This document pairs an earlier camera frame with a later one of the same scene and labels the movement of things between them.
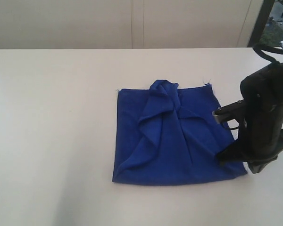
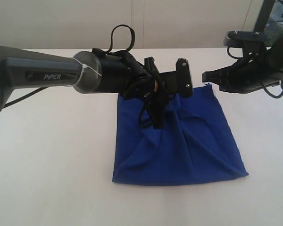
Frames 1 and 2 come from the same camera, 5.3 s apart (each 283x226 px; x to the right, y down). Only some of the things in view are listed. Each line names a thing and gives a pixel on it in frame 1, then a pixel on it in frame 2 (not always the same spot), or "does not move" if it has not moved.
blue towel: (166, 134) does not move
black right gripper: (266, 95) → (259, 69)
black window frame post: (261, 22) does not move
